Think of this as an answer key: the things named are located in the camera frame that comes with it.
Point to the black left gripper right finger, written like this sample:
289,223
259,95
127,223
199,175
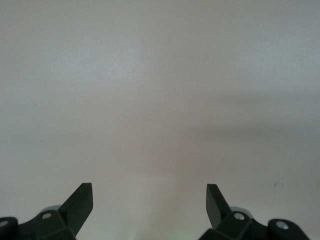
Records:
217,212

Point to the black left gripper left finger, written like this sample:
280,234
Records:
75,212

